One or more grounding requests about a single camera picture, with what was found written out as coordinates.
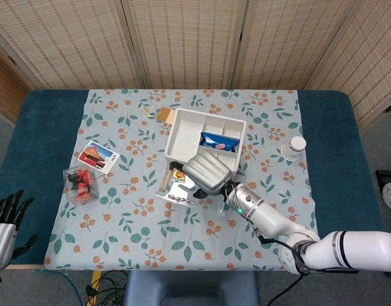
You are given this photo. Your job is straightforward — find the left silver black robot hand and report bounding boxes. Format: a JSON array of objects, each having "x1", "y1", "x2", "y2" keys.
[{"x1": 0, "y1": 189, "x2": 38, "y2": 271}]

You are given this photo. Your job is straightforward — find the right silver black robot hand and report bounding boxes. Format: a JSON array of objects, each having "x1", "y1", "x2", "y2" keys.
[{"x1": 169, "y1": 152, "x2": 233, "y2": 200}]

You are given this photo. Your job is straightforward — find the clear drawer with bead handle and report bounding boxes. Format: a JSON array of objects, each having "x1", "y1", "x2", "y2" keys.
[{"x1": 153, "y1": 162, "x2": 234, "y2": 214}]

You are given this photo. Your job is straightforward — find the white top clear drawer organizer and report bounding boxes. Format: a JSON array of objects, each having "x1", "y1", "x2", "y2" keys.
[{"x1": 164, "y1": 107, "x2": 247, "y2": 179}]

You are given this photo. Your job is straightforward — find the blue snack packet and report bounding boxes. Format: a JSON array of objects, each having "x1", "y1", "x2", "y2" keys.
[{"x1": 199, "y1": 131, "x2": 241, "y2": 153}]

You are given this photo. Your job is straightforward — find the wooden pencil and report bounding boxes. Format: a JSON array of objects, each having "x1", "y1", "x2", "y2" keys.
[{"x1": 159, "y1": 170, "x2": 171, "y2": 193}]

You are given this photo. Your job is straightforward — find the small brown wooden block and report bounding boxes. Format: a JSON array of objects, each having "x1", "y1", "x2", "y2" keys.
[{"x1": 156, "y1": 107, "x2": 171, "y2": 123}]

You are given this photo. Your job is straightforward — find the floral orange berry tablecloth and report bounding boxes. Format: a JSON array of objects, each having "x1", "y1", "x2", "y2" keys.
[{"x1": 44, "y1": 89, "x2": 325, "y2": 272}]

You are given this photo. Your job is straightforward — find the small white bottle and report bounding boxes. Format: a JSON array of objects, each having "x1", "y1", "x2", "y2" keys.
[{"x1": 280, "y1": 136, "x2": 307, "y2": 161}]

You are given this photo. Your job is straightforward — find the clear box of red toys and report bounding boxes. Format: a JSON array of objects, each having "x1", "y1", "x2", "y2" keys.
[{"x1": 62, "y1": 164, "x2": 100, "y2": 205}]

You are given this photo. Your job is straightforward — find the temple picture postcard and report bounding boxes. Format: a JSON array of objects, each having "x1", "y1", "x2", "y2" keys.
[{"x1": 77, "y1": 140, "x2": 120, "y2": 174}]

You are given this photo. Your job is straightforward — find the blue chair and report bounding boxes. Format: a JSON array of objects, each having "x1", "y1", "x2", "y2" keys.
[{"x1": 124, "y1": 270, "x2": 260, "y2": 306}]

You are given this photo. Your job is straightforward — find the woven folding screen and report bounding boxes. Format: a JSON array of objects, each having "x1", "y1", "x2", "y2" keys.
[{"x1": 0, "y1": 0, "x2": 391, "y2": 128}]

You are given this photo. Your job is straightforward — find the black floor stand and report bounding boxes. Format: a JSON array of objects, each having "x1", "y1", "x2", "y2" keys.
[{"x1": 375, "y1": 170, "x2": 391, "y2": 192}]

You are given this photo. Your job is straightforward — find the metal bead chain handle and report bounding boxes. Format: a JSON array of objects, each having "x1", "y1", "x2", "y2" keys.
[{"x1": 167, "y1": 193, "x2": 195, "y2": 205}]

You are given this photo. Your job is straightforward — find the blue floor cable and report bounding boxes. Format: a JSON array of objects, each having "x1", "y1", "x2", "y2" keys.
[{"x1": 34, "y1": 269, "x2": 82, "y2": 306}]

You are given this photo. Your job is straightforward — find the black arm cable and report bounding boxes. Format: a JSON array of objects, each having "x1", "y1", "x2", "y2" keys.
[{"x1": 258, "y1": 234, "x2": 311, "y2": 306}]

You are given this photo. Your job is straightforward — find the black floor cables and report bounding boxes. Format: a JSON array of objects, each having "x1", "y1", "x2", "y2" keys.
[{"x1": 86, "y1": 270, "x2": 129, "y2": 306}]

